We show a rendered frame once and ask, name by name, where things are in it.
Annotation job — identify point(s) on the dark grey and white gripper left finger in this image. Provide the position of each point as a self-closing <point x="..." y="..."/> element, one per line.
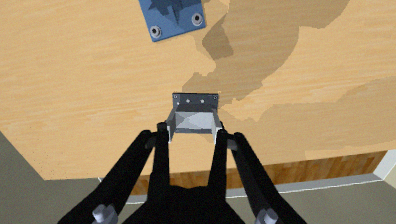
<point x="104" y="204"/>

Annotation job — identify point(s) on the grey slotted metal block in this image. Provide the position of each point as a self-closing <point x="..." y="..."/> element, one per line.
<point x="194" y="116"/>

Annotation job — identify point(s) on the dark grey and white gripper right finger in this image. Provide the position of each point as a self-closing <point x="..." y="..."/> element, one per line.
<point x="267" y="205"/>

